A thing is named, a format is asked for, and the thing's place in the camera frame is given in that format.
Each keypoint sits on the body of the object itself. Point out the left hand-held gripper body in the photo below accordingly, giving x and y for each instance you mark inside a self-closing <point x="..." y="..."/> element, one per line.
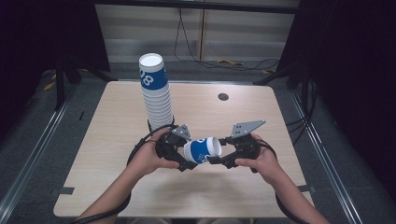
<point x="168" y="146"/>

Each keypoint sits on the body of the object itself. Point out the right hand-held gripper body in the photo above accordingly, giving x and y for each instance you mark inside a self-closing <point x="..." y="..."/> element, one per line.
<point x="247" y="146"/>

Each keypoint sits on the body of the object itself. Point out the blue and white paper cup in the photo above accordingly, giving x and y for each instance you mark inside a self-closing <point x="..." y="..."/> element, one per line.
<point x="200" y="151"/>

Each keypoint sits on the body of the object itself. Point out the dark round cup holder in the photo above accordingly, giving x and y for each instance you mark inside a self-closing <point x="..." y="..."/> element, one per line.
<point x="149" y="126"/>

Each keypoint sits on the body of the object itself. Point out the stack of white cups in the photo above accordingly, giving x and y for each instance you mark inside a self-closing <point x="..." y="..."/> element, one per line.
<point x="157" y="102"/>

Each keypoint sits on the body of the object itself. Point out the person's left hand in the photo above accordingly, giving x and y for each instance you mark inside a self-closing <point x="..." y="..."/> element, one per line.
<point x="146" y="158"/>

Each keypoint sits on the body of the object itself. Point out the person's right hand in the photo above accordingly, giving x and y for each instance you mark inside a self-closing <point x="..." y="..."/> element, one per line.
<point x="266" y="165"/>

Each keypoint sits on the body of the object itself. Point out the dark round table grommet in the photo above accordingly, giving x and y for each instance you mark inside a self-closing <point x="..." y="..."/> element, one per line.
<point x="223" y="96"/>

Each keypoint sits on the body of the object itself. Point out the grey tape strip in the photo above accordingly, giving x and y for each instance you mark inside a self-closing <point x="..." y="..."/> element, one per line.
<point x="63" y="190"/>
<point x="306" y="188"/>

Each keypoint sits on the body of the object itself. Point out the yellow floor tape piece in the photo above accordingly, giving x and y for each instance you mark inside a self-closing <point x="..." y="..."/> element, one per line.
<point x="49" y="86"/>
<point x="229" y="62"/>
<point x="266" y="72"/>

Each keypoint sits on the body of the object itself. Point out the black metal stand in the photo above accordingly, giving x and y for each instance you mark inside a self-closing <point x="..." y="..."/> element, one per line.
<point x="303" y="84"/>
<point x="59" y="87"/>

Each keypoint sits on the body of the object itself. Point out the dark curtain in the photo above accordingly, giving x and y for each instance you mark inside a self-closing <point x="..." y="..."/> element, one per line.
<point x="358" y="62"/>
<point x="37" y="31"/>

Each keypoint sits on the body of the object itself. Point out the black crossbar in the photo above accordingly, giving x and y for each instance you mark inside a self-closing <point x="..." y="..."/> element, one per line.
<point x="199" y="6"/>

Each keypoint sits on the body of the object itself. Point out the metal floor rail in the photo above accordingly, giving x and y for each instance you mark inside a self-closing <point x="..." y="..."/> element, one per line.
<point x="327" y="155"/>
<point x="37" y="143"/>

